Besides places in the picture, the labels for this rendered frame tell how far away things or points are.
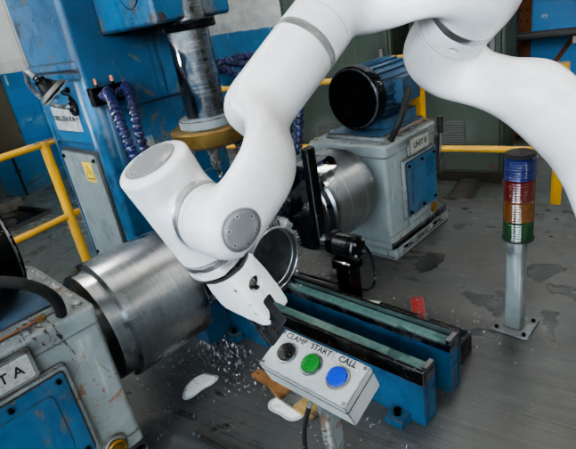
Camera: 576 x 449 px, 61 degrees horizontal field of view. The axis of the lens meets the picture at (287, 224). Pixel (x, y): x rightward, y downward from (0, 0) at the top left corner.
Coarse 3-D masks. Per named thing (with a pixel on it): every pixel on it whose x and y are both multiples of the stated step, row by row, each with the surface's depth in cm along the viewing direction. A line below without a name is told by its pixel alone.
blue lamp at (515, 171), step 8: (504, 160) 97; (512, 160) 95; (520, 160) 94; (528, 160) 94; (536, 160) 95; (504, 168) 98; (512, 168) 95; (520, 168) 95; (528, 168) 94; (536, 168) 96; (504, 176) 99; (512, 176) 96; (520, 176) 95; (528, 176) 95; (536, 176) 96
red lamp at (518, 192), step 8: (504, 184) 99; (512, 184) 97; (520, 184) 96; (528, 184) 96; (504, 192) 100; (512, 192) 97; (520, 192) 96; (528, 192) 96; (512, 200) 98; (520, 200) 97; (528, 200) 97
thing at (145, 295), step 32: (96, 256) 98; (128, 256) 95; (160, 256) 96; (96, 288) 89; (128, 288) 90; (160, 288) 93; (192, 288) 96; (128, 320) 88; (160, 320) 92; (192, 320) 98; (128, 352) 89; (160, 352) 95
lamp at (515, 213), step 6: (504, 204) 101; (510, 204) 99; (516, 204) 98; (522, 204) 97; (528, 204) 97; (534, 204) 99; (504, 210) 101; (510, 210) 99; (516, 210) 98; (522, 210) 98; (528, 210) 98; (534, 210) 100; (504, 216) 102; (510, 216) 100; (516, 216) 99; (522, 216) 98; (528, 216) 99; (510, 222) 100; (516, 222) 99; (522, 222) 99; (528, 222) 99
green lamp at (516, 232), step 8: (504, 224) 102; (512, 224) 100; (520, 224) 99; (528, 224) 99; (504, 232) 103; (512, 232) 101; (520, 232) 100; (528, 232) 100; (512, 240) 101; (520, 240) 101; (528, 240) 101
